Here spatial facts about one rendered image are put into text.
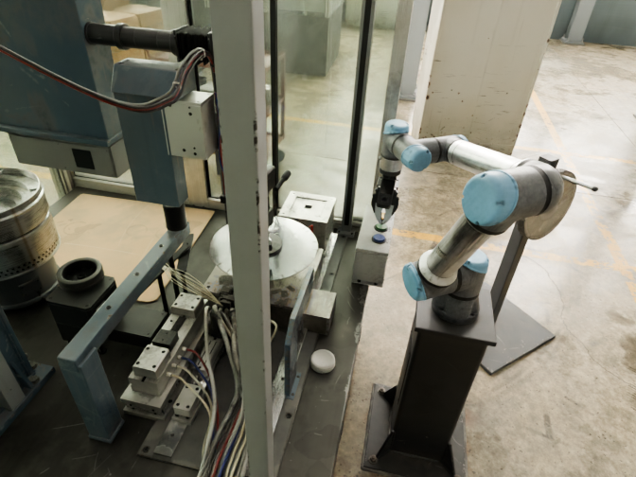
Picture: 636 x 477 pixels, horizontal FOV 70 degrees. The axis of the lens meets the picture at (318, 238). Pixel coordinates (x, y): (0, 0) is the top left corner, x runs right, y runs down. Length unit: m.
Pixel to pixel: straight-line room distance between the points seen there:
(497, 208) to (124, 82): 0.80
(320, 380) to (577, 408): 1.50
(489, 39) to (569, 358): 2.61
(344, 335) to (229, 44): 1.09
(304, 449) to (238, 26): 0.97
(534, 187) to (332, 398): 0.72
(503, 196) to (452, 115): 3.39
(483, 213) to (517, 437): 1.42
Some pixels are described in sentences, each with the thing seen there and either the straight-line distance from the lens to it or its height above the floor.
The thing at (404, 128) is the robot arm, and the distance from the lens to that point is 1.42.
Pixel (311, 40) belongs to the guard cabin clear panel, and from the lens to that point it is 1.60.
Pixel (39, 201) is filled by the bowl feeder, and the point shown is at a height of 1.08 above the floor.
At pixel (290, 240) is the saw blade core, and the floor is 0.95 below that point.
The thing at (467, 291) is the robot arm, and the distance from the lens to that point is 1.46.
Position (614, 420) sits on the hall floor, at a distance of 2.56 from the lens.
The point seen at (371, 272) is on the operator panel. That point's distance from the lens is 1.55.
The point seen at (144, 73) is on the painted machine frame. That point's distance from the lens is 1.01.
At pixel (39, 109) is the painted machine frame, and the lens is 1.28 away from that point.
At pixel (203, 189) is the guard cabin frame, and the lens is 1.94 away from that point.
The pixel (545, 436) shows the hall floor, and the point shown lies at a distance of 2.35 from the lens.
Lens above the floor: 1.79
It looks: 36 degrees down
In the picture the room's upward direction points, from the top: 3 degrees clockwise
